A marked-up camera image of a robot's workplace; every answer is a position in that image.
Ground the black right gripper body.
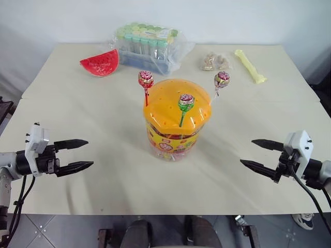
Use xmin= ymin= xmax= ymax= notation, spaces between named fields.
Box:
xmin=274 ymin=149 xmax=301 ymax=182

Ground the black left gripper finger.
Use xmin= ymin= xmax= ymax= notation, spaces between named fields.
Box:
xmin=55 ymin=161 xmax=95 ymax=178
xmin=53 ymin=139 xmax=89 ymax=151

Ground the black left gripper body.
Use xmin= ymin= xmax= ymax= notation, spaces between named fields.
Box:
xmin=35 ymin=143 xmax=62 ymax=177

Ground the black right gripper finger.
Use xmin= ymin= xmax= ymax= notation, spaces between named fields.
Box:
xmin=251 ymin=138 xmax=285 ymax=152
xmin=239 ymin=159 xmax=282 ymax=183

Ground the white stick lollipop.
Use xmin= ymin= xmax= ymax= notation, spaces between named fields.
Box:
xmin=213 ymin=71 xmax=232 ymax=99

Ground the green stick lollipop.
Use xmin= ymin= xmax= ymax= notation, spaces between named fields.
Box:
xmin=177 ymin=93 xmax=195 ymax=129

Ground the red stick lollipop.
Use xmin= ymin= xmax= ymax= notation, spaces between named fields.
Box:
xmin=137 ymin=70 xmax=155 ymax=107

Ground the lollipop jar with orange lid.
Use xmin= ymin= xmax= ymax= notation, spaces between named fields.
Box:
xmin=142 ymin=79 xmax=214 ymax=162

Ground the white and blue sneaker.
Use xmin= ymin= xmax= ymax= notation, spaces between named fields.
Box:
xmin=292 ymin=212 xmax=315 ymax=231

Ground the black object beside table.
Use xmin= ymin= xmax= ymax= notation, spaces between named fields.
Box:
xmin=0 ymin=96 xmax=14 ymax=125

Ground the dark grey object beside table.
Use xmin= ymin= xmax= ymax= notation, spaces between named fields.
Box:
xmin=308 ymin=76 xmax=331 ymax=115

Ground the long yellow plastic packet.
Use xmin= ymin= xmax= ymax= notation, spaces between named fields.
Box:
xmin=234 ymin=49 xmax=268 ymax=84

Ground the dark rounded shape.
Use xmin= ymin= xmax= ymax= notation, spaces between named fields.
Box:
xmin=184 ymin=215 xmax=223 ymax=248
xmin=125 ymin=219 xmax=156 ymax=248

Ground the red watermelon slice toy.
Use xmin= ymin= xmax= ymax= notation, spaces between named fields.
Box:
xmin=79 ymin=49 xmax=121 ymax=78

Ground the clear bag of brown snacks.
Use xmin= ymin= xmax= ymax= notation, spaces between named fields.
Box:
xmin=198 ymin=51 xmax=234 ymax=72

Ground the bagged test tube pack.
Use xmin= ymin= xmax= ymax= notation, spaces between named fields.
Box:
xmin=107 ymin=22 xmax=195 ymax=76

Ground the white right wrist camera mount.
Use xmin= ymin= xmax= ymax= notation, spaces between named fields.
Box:
xmin=282 ymin=130 xmax=313 ymax=179

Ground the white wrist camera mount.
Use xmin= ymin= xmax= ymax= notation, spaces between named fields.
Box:
xmin=24 ymin=121 xmax=51 ymax=177
xmin=282 ymin=130 xmax=313 ymax=179

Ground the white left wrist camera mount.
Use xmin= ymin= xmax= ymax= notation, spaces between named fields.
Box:
xmin=24 ymin=121 xmax=51 ymax=177

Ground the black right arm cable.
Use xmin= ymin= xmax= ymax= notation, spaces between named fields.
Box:
xmin=289 ymin=154 xmax=331 ymax=235

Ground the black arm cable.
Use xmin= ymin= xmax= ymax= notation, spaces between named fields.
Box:
xmin=7 ymin=174 xmax=37 ymax=240
xmin=289 ymin=154 xmax=331 ymax=235

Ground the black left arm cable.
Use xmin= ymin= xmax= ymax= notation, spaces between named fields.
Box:
xmin=7 ymin=174 xmax=37 ymax=240

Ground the dark brown metal bracket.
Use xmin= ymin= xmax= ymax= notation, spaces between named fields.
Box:
xmin=97 ymin=228 xmax=114 ymax=248
xmin=234 ymin=215 xmax=260 ymax=248

